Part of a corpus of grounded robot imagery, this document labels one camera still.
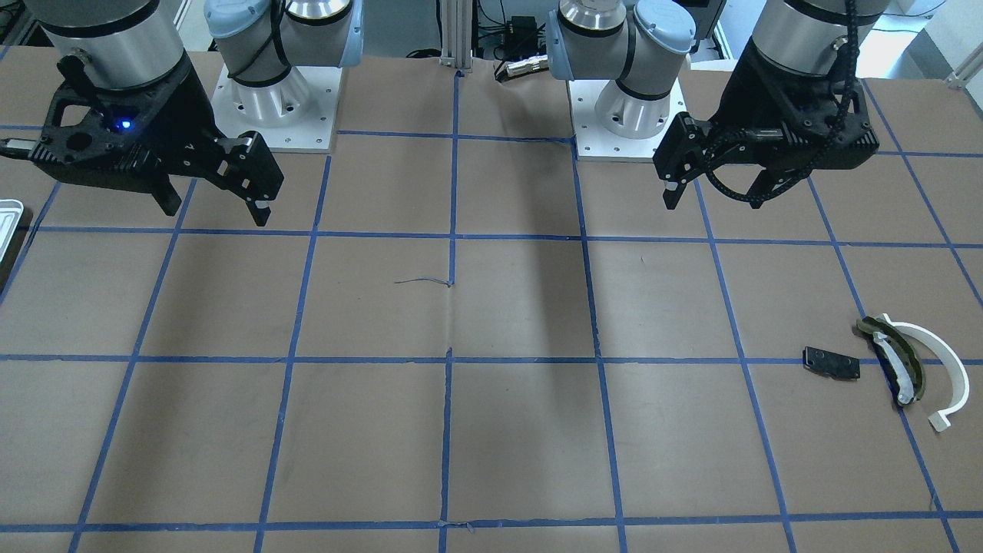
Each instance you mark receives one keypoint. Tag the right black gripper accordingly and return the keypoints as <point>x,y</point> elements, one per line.
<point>183,123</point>

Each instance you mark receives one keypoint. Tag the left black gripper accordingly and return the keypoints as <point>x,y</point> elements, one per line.
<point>743,100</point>

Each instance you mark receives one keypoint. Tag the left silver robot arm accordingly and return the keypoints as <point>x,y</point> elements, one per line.
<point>643,49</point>

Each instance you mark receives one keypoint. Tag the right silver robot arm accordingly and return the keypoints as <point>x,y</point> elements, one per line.
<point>126,44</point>

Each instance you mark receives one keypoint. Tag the silver metal tray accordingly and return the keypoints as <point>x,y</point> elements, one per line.
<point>11,211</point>

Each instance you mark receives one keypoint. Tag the black flat plate part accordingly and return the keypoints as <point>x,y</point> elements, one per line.
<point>829,364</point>

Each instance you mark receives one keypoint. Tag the curved brake shoe part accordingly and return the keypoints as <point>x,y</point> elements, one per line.
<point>898,357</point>

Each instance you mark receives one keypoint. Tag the white curved plastic arc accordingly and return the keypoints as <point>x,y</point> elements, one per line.
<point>951,361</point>

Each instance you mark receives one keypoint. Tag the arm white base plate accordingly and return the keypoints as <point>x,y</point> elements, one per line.
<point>611,125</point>
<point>296,115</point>

